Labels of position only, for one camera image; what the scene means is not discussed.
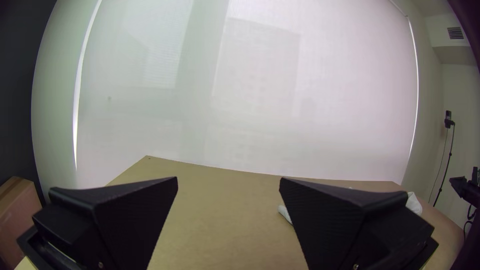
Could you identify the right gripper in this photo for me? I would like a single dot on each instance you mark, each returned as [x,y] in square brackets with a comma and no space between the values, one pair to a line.
[470,189]

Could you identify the brown cardboard box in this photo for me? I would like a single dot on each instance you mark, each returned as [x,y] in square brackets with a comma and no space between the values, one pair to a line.
[15,213]

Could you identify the white roller blind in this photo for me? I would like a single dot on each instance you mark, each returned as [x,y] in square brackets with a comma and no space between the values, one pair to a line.
[243,93]

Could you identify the wall air vent grille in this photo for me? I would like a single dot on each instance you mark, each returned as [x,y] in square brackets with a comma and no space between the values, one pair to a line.
[455,33]

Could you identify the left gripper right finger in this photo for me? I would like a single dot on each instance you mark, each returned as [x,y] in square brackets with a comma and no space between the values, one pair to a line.
[337,225]

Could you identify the grey t-shirt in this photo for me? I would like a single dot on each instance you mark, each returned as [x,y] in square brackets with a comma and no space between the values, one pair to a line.
[414,204]

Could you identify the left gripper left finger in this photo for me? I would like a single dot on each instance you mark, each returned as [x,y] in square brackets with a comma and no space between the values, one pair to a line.
[112,221]

